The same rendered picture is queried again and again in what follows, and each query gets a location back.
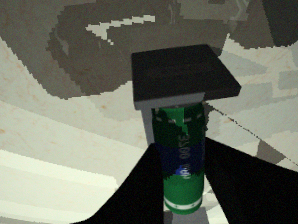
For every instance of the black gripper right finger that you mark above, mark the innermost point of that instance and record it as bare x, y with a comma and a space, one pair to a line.
250, 190

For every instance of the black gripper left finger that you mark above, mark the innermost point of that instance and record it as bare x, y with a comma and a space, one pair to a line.
140, 199

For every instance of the green and blue battery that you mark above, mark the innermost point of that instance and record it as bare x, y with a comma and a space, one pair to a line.
179, 135

